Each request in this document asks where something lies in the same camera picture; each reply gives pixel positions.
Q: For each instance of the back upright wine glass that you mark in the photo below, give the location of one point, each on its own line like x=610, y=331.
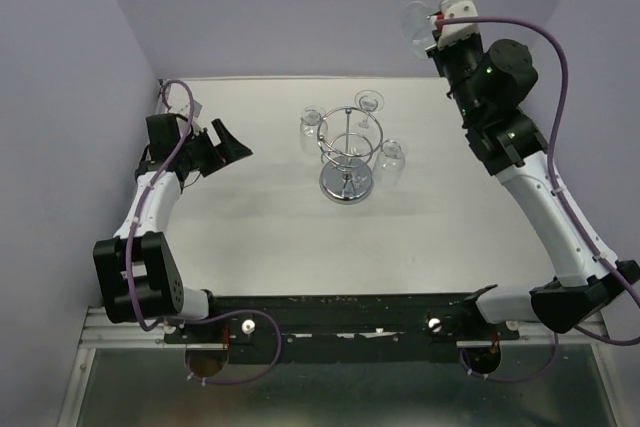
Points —
x=369, y=101

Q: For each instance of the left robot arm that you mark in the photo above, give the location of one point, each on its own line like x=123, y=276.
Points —
x=136, y=270

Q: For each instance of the back left wine glass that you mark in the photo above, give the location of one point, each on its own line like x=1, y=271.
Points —
x=311, y=126

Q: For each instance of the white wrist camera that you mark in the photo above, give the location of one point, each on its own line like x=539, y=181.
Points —
x=456, y=21
x=182, y=111

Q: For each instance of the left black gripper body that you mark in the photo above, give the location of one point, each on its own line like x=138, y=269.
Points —
x=200, y=153

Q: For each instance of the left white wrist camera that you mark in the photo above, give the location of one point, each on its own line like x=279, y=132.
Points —
x=182, y=111

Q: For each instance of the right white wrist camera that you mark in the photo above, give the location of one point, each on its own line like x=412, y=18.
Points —
x=456, y=21

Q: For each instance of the right hanging wine glass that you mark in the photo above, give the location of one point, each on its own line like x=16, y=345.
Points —
x=390, y=163

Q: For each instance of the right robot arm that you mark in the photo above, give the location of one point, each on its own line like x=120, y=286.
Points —
x=488, y=85

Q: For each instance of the chrome wine glass rack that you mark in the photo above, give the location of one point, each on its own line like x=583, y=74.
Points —
x=348, y=139

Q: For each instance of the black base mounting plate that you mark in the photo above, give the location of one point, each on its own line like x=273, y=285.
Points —
x=329, y=329

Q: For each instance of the clear wine glass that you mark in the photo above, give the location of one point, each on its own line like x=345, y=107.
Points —
x=418, y=25

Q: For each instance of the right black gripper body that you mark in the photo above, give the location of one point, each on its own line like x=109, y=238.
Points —
x=458, y=60

